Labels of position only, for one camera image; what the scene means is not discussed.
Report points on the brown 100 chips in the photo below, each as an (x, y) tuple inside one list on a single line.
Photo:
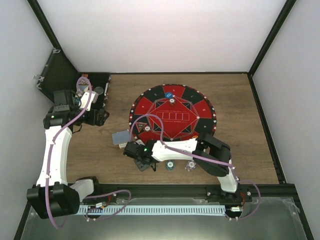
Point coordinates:
[(172, 101), (147, 128)]

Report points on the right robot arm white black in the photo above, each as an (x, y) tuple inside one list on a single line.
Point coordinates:
[(205, 151)]

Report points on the purple chip stack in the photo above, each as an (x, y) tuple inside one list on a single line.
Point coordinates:
[(190, 165)]

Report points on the white playing card box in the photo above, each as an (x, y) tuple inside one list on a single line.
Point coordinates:
[(122, 145)]

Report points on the light blue slotted cable duct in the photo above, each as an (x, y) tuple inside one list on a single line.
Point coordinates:
[(156, 210)]

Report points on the teal chip stack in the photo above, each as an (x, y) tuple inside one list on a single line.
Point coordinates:
[(170, 164)]

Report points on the round red black poker mat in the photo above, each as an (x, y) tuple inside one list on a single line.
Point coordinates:
[(191, 114)]

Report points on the card deck in case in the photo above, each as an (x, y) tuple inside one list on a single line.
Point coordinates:
[(81, 89)]

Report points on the clear round dealer button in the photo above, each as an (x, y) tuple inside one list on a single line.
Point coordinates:
[(99, 90)]

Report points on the blue small blind button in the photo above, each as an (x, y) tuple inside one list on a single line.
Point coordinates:
[(168, 95)]

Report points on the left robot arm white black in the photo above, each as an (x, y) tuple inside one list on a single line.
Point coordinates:
[(52, 196)]

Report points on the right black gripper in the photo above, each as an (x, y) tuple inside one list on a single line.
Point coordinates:
[(141, 167)]

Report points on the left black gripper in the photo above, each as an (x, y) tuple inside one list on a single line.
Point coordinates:
[(101, 120)]

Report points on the triangular all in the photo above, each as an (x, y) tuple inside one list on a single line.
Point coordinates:
[(141, 126)]

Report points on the black poker chip case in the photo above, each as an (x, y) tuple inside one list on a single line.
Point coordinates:
[(60, 74)]

